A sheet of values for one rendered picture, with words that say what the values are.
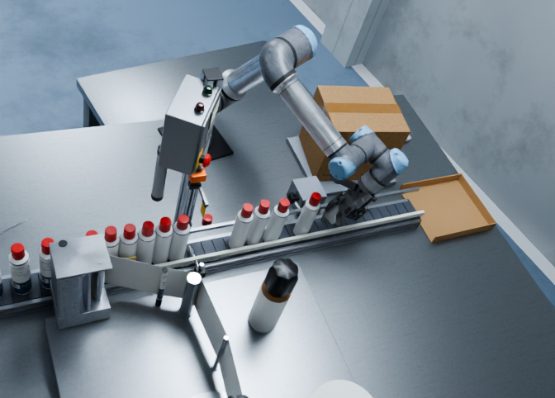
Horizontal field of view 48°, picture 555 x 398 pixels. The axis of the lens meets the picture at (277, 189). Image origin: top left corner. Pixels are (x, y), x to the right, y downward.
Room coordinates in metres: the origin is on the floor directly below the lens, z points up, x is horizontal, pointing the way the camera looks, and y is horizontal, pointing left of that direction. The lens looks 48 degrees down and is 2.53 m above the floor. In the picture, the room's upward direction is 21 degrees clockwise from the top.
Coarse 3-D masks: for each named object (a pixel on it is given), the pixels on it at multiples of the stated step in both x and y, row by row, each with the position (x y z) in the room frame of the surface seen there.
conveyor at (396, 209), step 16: (384, 208) 1.61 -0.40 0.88; (400, 208) 1.64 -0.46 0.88; (288, 224) 1.37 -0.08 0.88; (320, 224) 1.43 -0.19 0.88; (352, 224) 1.48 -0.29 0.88; (384, 224) 1.53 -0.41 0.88; (208, 240) 1.19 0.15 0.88; (224, 240) 1.21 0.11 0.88; (304, 240) 1.33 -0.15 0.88; (32, 288) 0.82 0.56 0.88; (0, 304) 0.74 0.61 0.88
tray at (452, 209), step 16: (448, 176) 1.92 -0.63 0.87; (416, 192) 1.80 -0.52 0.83; (432, 192) 1.83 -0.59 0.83; (448, 192) 1.86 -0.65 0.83; (464, 192) 1.90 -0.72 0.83; (416, 208) 1.71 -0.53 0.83; (432, 208) 1.75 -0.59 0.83; (448, 208) 1.78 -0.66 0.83; (464, 208) 1.81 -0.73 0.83; (480, 208) 1.83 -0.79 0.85; (432, 224) 1.66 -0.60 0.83; (448, 224) 1.70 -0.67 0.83; (464, 224) 1.73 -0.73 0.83; (480, 224) 1.76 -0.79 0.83; (432, 240) 1.58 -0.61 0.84
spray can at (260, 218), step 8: (264, 200) 1.26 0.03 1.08; (256, 208) 1.25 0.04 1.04; (264, 208) 1.23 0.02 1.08; (256, 216) 1.23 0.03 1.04; (264, 216) 1.23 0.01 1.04; (256, 224) 1.22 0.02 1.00; (264, 224) 1.23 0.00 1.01; (256, 232) 1.22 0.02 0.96; (248, 240) 1.23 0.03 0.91; (256, 240) 1.23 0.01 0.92
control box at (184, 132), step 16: (192, 80) 1.22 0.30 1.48; (176, 96) 1.14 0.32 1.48; (192, 96) 1.16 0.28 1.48; (176, 112) 1.08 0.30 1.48; (192, 112) 1.11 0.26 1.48; (208, 112) 1.13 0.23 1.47; (176, 128) 1.07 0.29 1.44; (192, 128) 1.07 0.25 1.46; (176, 144) 1.07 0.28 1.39; (192, 144) 1.07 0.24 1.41; (160, 160) 1.07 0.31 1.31; (176, 160) 1.07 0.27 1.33; (192, 160) 1.07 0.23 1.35
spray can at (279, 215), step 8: (280, 200) 1.28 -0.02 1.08; (280, 208) 1.27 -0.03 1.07; (272, 216) 1.27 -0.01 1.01; (280, 216) 1.26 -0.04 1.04; (272, 224) 1.26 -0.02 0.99; (280, 224) 1.26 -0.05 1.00; (264, 232) 1.28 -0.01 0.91; (272, 232) 1.26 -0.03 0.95; (280, 232) 1.27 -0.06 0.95; (264, 240) 1.26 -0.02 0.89; (272, 240) 1.26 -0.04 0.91
